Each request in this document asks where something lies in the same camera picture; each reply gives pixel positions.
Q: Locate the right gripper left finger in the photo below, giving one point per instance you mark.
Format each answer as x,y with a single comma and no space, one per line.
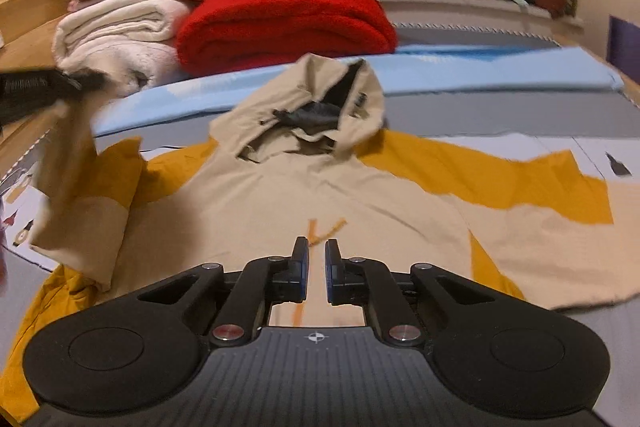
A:
247,296

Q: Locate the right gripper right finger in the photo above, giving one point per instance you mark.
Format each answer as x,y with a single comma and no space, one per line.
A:
370,285

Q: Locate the grey printed bed sheet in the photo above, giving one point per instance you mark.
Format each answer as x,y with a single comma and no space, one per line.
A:
515,124

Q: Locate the white folded fleece blanket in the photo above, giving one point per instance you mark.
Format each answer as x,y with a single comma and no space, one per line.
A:
132,41

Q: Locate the wooden bed headboard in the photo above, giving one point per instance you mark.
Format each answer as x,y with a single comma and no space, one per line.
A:
27,28

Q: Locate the red folded blanket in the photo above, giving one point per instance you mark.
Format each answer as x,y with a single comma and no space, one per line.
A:
231,35

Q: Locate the beige and yellow hooded jacket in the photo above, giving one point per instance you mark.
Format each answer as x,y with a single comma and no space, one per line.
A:
308,155

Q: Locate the light blue folded sheet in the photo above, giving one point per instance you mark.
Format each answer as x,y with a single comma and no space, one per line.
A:
412,69

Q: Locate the purple box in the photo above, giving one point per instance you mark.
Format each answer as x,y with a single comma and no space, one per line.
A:
623,49

